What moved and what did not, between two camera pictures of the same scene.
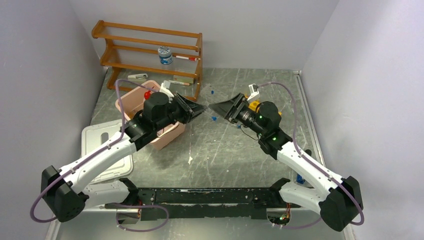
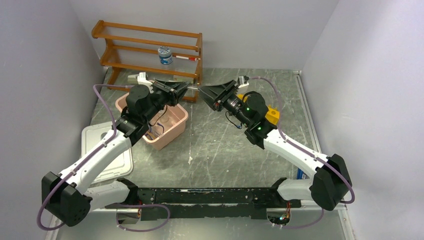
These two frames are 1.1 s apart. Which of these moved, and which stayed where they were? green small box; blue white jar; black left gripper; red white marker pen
Moved: black left gripper
Stayed: blue white jar; red white marker pen; green small box
